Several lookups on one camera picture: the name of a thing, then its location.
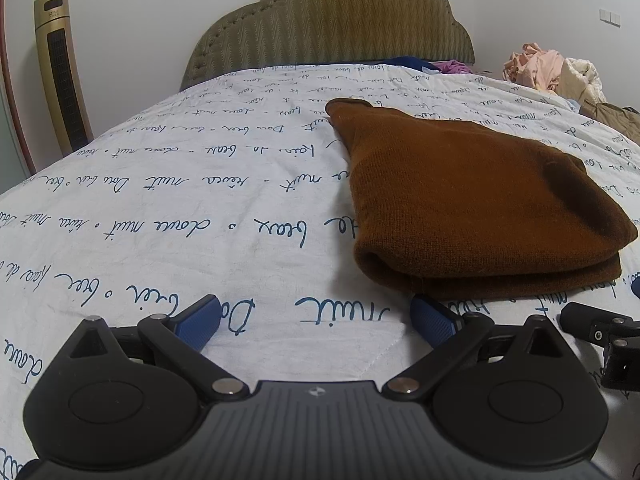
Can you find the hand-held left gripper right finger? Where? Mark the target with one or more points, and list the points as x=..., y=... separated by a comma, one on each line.
x=433, y=321

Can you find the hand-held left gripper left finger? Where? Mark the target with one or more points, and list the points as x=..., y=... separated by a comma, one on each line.
x=199, y=321

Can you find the pink crumpled clothes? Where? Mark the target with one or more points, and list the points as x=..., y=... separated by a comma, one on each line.
x=535, y=67

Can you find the white wall switch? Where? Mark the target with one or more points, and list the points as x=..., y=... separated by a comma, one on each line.
x=610, y=17

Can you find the pale green door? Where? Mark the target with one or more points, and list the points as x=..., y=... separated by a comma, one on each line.
x=10, y=155

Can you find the cream crumpled cloth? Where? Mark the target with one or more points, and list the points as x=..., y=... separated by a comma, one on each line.
x=580, y=80

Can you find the brown knit sweater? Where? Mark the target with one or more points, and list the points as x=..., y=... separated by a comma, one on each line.
x=475, y=200

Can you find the purple cloth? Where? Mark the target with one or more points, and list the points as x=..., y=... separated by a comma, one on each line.
x=452, y=67

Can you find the gold tower fan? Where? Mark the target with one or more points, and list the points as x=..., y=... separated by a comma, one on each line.
x=62, y=75

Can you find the white script-printed bed sheet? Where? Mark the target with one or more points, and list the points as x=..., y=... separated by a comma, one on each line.
x=200, y=190

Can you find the red door frame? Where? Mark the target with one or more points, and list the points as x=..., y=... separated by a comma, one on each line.
x=12, y=75

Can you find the dark blue cloth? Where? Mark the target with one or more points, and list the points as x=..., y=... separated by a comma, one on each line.
x=412, y=63

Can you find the olive padded headboard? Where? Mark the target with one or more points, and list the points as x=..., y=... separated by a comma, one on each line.
x=330, y=20

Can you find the tan crumpled cloth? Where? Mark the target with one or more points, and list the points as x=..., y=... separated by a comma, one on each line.
x=617, y=115

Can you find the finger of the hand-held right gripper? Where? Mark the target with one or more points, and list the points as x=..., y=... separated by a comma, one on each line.
x=590, y=324
x=636, y=285

